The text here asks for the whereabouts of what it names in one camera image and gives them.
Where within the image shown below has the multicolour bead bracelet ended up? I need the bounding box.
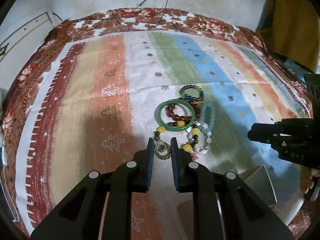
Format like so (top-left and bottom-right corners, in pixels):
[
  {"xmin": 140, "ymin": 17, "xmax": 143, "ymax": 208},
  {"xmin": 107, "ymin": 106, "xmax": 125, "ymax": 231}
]
[{"xmin": 178, "ymin": 83, "xmax": 205, "ymax": 102}]

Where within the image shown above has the black cable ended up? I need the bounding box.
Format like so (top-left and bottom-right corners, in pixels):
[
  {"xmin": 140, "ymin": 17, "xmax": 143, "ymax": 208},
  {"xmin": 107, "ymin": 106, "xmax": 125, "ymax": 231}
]
[{"xmin": 107, "ymin": 0, "xmax": 173, "ymax": 28}]

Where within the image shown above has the yellow brown bead bracelet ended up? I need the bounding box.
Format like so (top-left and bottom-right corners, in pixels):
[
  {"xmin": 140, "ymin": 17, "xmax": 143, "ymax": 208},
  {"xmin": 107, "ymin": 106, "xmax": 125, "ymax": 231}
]
[{"xmin": 153, "ymin": 119, "xmax": 201, "ymax": 161}]

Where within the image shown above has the red bead bracelet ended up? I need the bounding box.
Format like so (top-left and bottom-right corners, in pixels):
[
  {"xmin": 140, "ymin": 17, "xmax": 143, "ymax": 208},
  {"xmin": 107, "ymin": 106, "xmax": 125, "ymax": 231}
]
[{"xmin": 164, "ymin": 97, "xmax": 202, "ymax": 123}]

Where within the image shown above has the grey metal jewelry box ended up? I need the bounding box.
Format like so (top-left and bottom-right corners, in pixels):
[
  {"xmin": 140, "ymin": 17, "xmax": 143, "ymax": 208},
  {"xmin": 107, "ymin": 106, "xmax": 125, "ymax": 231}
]
[{"xmin": 239, "ymin": 165, "xmax": 277, "ymax": 210}]

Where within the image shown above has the mustard yellow cloth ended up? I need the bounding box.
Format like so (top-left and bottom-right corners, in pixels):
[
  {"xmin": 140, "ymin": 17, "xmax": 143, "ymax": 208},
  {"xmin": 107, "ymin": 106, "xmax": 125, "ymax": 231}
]
[{"xmin": 256, "ymin": 0, "xmax": 319, "ymax": 73}]

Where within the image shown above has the green jade bangle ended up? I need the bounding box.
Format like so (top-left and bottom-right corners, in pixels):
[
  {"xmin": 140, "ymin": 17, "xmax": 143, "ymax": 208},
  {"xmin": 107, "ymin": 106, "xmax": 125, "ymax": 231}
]
[{"xmin": 155, "ymin": 99, "xmax": 196, "ymax": 132}]

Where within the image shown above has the floral red bedsheet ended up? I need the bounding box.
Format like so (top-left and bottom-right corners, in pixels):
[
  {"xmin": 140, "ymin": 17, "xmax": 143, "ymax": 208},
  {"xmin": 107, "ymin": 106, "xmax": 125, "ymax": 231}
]
[{"xmin": 1, "ymin": 8, "xmax": 311, "ymax": 237}]

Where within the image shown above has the light blue bead bracelet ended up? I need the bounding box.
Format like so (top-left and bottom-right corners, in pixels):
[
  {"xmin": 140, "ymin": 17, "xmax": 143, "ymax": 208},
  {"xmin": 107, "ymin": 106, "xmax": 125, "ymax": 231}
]
[{"xmin": 198, "ymin": 102, "xmax": 217, "ymax": 153}]

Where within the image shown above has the white headboard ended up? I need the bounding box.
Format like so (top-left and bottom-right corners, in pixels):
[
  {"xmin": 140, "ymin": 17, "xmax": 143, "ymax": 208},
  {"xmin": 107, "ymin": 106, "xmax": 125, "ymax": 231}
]
[{"xmin": 1, "ymin": 12, "xmax": 54, "ymax": 61}]

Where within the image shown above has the striped colourful cloth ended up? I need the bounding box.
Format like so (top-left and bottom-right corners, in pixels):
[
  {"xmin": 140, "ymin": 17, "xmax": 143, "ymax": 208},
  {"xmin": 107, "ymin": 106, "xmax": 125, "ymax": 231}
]
[{"xmin": 15, "ymin": 31, "xmax": 309, "ymax": 234}]

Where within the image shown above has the right hand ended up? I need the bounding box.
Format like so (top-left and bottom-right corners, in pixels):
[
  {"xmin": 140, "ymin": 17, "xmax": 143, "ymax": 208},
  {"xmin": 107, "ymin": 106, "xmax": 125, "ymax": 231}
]
[{"xmin": 300, "ymin": 166, "xmax": 320, "ymax": 194}]

